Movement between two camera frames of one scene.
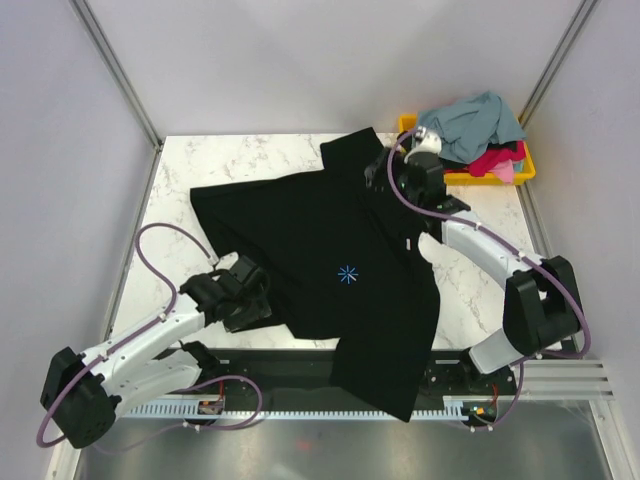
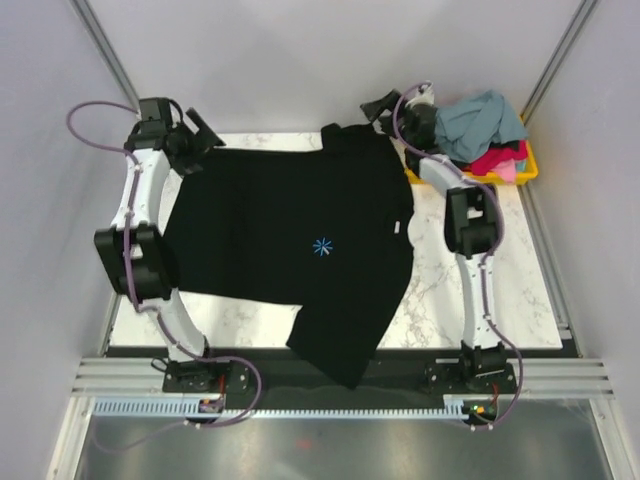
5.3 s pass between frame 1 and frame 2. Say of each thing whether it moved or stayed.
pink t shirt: stayed
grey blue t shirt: stayed
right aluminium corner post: stayed
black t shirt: moved
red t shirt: stayed
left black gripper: moved
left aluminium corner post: stayed
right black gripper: moved
